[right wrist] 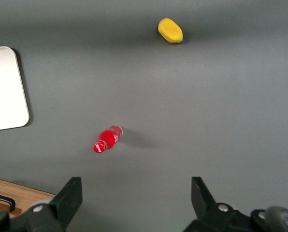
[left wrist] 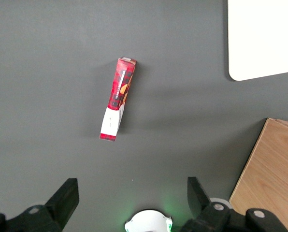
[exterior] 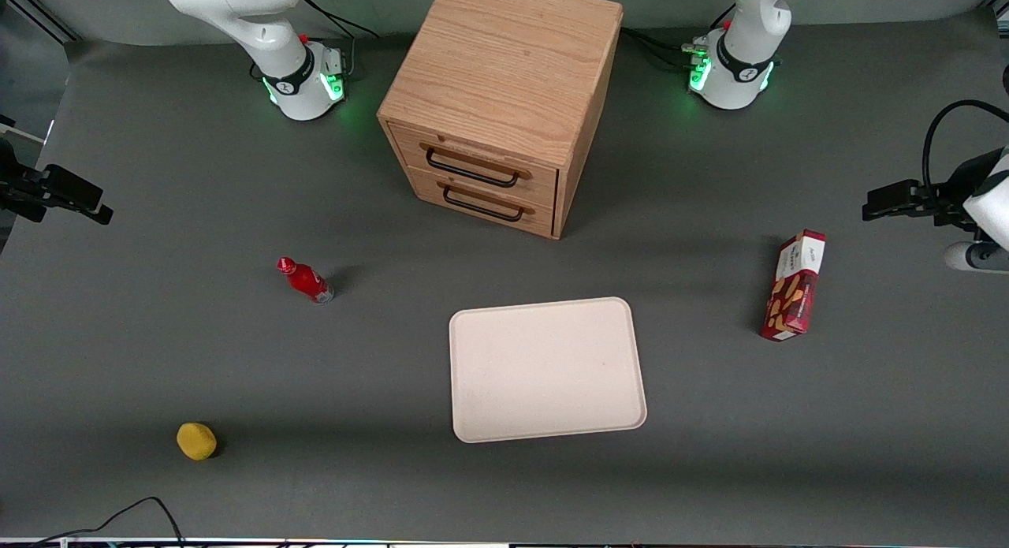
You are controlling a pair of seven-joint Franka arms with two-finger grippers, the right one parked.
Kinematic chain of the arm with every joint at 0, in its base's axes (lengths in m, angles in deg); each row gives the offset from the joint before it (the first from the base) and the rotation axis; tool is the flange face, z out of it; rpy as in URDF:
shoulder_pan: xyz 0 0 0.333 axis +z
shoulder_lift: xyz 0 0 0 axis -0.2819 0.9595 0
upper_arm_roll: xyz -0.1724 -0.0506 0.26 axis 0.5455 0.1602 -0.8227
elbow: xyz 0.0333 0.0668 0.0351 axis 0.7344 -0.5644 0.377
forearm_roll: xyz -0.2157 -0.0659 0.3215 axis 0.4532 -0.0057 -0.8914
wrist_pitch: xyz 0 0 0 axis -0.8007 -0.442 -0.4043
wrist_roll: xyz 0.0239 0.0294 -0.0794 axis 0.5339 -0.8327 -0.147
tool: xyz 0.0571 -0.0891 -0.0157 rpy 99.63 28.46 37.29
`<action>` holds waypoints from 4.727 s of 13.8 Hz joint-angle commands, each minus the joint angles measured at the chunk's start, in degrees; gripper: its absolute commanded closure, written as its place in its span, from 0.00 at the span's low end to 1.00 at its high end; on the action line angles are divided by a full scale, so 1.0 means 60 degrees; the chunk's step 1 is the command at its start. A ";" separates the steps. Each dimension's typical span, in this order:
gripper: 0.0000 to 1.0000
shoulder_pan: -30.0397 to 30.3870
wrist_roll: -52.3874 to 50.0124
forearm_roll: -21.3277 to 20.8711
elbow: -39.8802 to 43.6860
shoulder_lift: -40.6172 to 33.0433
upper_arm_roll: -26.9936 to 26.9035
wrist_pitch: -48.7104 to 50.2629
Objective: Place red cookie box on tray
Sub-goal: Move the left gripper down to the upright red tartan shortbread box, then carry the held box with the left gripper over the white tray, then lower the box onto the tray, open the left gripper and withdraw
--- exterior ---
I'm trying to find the thin black floor cable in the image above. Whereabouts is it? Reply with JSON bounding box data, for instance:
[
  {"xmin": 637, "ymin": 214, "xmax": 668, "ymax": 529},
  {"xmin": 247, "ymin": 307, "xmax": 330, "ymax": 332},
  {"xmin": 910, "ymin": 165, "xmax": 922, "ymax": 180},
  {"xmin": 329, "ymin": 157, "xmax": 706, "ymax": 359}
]
[{"xmin": 30, "ymin": 496, "xmax": 187, "ymax": 548}]

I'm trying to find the yellow mango toy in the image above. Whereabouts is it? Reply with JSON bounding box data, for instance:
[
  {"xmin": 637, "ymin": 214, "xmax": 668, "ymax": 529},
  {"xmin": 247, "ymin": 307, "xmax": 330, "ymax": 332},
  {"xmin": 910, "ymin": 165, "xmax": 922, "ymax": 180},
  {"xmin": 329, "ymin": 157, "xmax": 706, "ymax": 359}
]
[{"xmin": 176, "ymin": 422, "xmax": 219, "ymax": 462}]

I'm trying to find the black arm base cable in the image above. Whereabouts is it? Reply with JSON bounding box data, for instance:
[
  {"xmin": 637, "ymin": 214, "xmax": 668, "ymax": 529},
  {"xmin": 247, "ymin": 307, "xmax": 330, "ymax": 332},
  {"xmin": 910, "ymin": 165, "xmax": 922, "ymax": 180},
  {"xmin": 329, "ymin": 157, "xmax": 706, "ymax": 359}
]
[
  {"xmin": 620, "ymin": 2, "xmax": 738, "ymax": 69},
  {"xmin": 301, "ymin": 0, "xmax": 381, "ymax": 80}
]

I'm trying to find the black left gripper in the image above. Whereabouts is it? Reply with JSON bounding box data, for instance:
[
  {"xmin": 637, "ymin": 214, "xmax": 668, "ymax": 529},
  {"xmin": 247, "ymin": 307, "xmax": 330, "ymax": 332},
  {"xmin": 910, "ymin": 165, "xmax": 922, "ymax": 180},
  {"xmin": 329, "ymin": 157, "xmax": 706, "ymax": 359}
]
[{"xmin": 861, "ymin": 148, "xmax": 1007, "ymax": 226}]

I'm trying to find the black drawer handle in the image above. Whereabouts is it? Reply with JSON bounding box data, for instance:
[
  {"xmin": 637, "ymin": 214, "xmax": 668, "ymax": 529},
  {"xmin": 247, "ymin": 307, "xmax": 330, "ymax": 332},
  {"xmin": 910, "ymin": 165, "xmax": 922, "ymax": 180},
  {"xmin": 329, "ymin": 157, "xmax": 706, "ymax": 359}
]
[
  {"xmin": 442, "ymin": 184, "xmax": 526, "ymax": 222},
  {"xmin": 426, "ymin": 148, "xmax": 522, "ymax": 189}
]

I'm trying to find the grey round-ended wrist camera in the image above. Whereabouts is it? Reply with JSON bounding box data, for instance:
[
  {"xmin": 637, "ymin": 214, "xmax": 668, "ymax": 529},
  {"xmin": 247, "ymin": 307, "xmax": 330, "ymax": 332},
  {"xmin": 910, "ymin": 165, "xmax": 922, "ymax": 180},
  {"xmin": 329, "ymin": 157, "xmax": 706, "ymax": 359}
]
[{"xmin": 944, "ymin": 240, "xmax": 1009, "ymax": 275}]

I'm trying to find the beige rectangular tray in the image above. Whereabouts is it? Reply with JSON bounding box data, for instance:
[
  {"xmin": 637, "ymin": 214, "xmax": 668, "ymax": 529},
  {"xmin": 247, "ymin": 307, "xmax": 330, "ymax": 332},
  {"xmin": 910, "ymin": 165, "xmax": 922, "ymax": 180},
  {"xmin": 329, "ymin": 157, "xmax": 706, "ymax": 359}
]
[{"xmin": 448, "ymin": 296, "xmax": 649, "ymax": 445}]

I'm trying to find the black aluminium frame rail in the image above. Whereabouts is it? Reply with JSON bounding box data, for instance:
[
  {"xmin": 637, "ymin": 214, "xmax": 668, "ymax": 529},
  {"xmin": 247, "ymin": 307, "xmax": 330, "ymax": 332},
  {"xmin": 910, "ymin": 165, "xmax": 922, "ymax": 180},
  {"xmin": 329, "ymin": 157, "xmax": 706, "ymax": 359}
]
[{"xmin": 0, "ymin": 0, "xmax": 81, "ymax": 46}]

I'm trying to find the wooden drawer cabinet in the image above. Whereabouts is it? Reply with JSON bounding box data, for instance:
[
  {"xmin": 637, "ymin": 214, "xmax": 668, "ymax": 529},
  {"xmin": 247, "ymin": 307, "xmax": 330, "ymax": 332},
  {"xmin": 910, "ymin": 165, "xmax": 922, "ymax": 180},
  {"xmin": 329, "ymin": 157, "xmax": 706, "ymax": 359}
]
[{"xmin": 376, "ymin": 0, "xmax": 624, "ymax": 240}]

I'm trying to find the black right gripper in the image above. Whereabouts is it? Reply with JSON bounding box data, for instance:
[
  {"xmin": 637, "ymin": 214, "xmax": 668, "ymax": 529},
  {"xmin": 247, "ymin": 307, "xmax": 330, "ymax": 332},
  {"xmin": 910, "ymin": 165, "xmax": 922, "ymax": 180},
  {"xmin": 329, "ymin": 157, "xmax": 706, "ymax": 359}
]
[{"xmin": 0, "ymin": 138, "xmax": 114, "ymax": 226}]

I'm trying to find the wooden drawer front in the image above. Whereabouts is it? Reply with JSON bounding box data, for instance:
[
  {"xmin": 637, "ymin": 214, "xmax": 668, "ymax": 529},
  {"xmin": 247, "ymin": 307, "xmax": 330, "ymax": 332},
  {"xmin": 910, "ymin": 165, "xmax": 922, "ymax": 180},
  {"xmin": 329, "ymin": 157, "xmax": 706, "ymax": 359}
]
[
  {"xmin": 388, "ymin": 123, "xmax": 560, "ymax": 210},
  {"xmin": 407, "ymin": 166, "xmax": 557, "ymax": 239}
]

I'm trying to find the black looped wrist cable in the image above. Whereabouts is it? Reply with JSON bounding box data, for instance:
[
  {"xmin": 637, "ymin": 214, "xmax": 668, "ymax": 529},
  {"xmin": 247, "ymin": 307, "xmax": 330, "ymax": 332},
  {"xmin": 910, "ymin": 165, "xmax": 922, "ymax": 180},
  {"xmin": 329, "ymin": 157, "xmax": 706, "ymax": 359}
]
[{"xmin": 922, "ymin": 99, "xmax": 1009, "ymax": 211}]

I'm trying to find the small red bottle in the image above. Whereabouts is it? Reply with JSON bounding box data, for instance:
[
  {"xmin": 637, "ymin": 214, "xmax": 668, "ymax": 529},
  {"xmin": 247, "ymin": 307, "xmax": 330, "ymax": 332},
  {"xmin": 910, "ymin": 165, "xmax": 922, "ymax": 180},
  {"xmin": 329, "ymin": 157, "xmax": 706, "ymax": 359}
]
[{"xmin": 276, "ymin": 256, "xmax": 336, "ymax": 306}]

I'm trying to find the red cookie box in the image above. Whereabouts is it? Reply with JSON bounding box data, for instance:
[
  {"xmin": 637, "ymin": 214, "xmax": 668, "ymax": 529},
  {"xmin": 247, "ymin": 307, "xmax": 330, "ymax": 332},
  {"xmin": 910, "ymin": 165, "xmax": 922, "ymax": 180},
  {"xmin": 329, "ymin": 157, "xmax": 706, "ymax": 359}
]
[{"xmin": 758, "ymin": 229, "xmax": 828, "ymax": 343}]

